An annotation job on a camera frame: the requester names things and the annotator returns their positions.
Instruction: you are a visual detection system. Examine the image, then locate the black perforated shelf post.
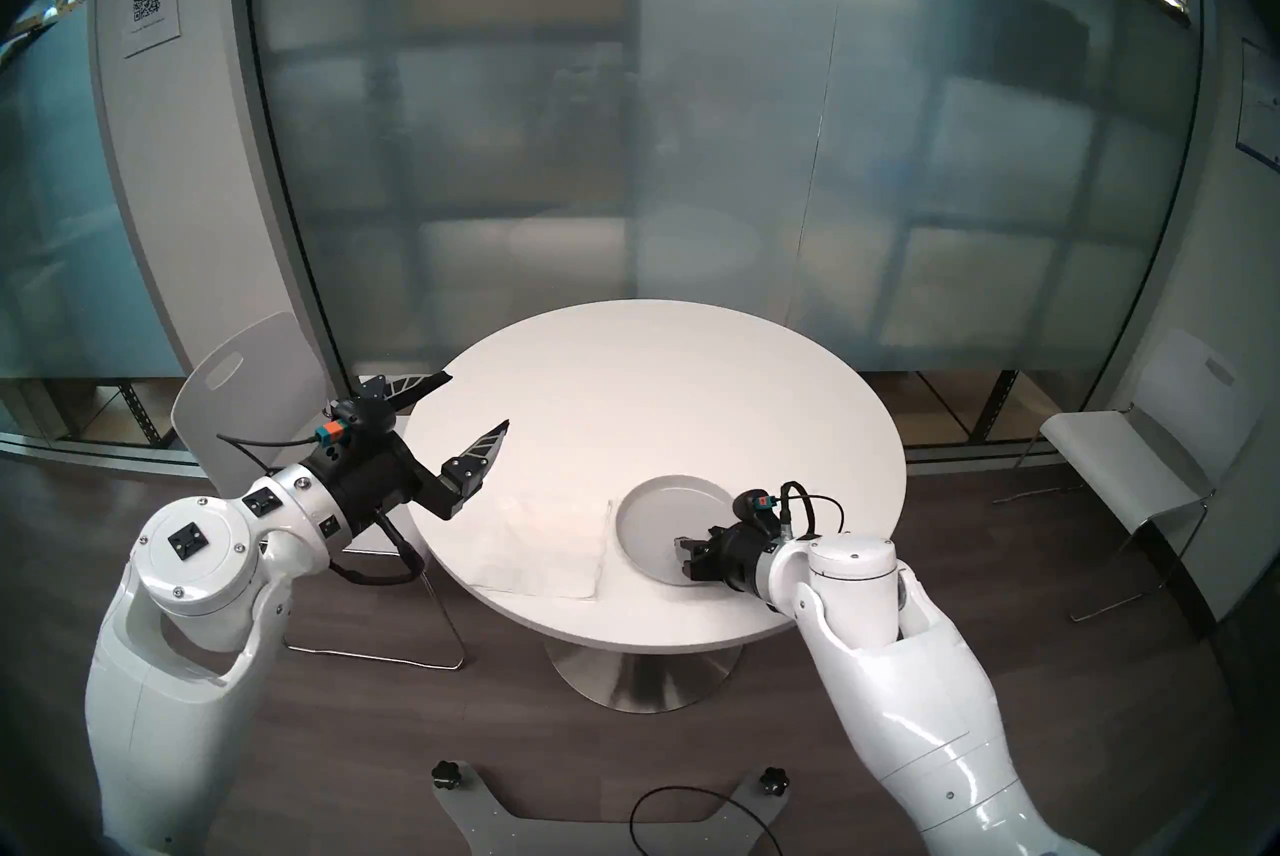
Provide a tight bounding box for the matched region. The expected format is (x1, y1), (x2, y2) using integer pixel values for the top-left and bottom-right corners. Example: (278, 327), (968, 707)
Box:
(118, 379), (166, 445)
(975, 369), (1021, 445)

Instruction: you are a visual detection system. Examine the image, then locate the white paper napkin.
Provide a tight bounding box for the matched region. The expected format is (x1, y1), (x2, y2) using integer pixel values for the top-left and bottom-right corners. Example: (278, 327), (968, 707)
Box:
(468, 496), (613, 602)

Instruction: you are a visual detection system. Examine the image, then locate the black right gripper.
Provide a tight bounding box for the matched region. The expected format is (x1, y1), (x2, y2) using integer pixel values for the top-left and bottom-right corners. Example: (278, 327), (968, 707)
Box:
(675, 522), (778, 597)

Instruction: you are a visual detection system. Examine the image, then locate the grey round plate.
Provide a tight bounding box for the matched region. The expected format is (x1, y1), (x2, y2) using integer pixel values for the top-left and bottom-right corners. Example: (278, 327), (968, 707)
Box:
(615, 474), (743, 585)

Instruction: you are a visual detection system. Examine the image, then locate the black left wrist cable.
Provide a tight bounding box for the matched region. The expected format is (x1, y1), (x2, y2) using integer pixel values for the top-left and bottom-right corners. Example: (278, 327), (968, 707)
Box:
(215, 434), (418, 585)

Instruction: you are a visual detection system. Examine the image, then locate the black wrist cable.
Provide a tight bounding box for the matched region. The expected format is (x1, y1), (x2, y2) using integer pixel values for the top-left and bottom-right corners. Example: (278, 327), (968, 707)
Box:
(215, 434), (418, 585)
(775, 481), (851, 537)

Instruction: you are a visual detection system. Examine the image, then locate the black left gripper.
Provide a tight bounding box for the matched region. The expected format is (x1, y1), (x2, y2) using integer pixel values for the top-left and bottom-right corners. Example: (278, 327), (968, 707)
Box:
(310, 370), (513, 537)

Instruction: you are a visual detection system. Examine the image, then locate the white chair with chrome legs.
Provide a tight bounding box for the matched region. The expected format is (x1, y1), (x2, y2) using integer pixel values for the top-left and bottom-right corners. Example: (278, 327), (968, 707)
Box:
(993, 329), (1266, 623)
(170, 311), (468, 670)

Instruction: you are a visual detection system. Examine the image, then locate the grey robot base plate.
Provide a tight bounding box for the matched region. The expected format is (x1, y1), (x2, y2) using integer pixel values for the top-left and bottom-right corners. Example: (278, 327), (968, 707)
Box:
(432, 779), (791, 856)

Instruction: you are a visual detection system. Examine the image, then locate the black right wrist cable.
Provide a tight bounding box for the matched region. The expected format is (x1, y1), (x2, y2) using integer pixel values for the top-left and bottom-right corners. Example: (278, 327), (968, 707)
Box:
(775, 481), (851, 537)

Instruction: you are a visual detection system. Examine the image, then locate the round white pedestal table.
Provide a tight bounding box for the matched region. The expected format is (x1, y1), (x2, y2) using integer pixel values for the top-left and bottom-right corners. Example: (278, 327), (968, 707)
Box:
(400, 299), (909, 715)

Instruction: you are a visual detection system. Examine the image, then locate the black floor cable loop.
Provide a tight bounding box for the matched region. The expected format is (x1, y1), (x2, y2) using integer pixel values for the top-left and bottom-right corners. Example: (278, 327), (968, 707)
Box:
(630, 786), (776, 856)

